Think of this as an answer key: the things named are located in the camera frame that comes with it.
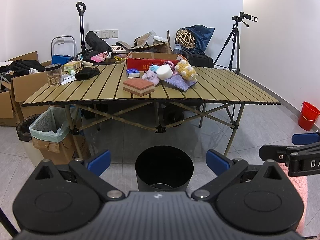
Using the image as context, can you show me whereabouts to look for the red layered sponge block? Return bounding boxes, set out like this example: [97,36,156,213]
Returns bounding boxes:
[123,78,155,96]

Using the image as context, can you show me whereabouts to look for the purple knit pouch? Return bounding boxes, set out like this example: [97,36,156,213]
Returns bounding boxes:
[164,74,196,92]

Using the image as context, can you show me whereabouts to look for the blue tissue pack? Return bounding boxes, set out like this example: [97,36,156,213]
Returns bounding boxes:
[126,68,140,79]

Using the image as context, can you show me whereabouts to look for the yellow plush hamster toy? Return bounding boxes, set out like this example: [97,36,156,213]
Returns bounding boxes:
[175,60,198,82]

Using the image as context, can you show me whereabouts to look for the lilac fuzzy plush cloth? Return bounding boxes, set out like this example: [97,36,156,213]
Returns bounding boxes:
[142,70,160,86]

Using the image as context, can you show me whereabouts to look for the white round foam puck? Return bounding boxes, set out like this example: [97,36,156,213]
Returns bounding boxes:
[156,64,173,80]

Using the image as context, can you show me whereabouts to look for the light blue plush toy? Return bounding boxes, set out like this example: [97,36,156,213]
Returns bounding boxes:
[149,64,159,72]

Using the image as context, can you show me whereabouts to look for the black round trash bin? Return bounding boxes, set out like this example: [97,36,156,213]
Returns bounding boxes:
[135,145,194,192]

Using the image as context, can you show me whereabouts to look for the red plastic bucket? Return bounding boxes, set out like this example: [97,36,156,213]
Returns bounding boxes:
[298,101,319,131]

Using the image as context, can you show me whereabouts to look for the cardboard bin with green liner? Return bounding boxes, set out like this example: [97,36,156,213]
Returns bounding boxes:
[29,106,91,165]

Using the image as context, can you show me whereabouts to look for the olive folding slat table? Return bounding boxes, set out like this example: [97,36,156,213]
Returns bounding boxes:
[22,64,280,154]

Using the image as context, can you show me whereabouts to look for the black cloth on table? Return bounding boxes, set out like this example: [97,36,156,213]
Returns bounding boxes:
[74,67,100,81]

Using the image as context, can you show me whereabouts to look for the yellow small carton box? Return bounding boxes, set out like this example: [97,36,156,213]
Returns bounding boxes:
[63,61,81,72]

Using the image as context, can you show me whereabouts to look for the clear jar with snacks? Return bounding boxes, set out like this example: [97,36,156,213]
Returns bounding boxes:
[45,63,62,86]

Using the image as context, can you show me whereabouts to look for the black suitcase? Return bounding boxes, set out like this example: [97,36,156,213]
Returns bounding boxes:
[181,49,214,68]

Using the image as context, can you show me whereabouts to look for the red cardboard fruit box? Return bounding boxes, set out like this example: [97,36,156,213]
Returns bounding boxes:
[126,52,187,71]

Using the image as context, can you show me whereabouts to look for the folding step stool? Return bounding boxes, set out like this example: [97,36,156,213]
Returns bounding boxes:
[50,35,76,65]

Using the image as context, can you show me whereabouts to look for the blue water bottle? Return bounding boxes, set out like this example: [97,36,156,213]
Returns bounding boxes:
[172,43,182,54]

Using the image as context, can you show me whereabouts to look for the brown cardboard box open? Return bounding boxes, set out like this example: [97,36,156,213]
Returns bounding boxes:
[129,30,172,54]

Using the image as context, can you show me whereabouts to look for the woven rattan ball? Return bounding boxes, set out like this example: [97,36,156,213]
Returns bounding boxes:
[175,29,195,49]

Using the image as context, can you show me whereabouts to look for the dark blue velvet bag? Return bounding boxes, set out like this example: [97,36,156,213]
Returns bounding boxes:
[182,24,215,55]

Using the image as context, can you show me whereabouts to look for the black camera tripod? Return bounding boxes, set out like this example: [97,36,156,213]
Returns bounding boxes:
[213,21,250,76]

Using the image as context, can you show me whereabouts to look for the black drawstring bag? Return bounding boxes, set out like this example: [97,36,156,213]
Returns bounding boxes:
[85,31,112,53]

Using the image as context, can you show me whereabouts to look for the white wall socket strip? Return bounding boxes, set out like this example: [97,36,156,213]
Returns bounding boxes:
[93,29,119,39]

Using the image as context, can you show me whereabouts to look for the black trolley handle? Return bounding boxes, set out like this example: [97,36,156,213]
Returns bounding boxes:
[76,2,86,51]

